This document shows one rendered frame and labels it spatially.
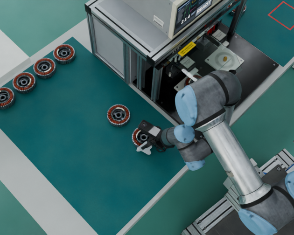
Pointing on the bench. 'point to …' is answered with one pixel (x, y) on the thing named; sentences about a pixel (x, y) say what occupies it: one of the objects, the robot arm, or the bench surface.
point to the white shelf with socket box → (4, 57)
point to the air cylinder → (172, 71)
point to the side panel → (109, 49)
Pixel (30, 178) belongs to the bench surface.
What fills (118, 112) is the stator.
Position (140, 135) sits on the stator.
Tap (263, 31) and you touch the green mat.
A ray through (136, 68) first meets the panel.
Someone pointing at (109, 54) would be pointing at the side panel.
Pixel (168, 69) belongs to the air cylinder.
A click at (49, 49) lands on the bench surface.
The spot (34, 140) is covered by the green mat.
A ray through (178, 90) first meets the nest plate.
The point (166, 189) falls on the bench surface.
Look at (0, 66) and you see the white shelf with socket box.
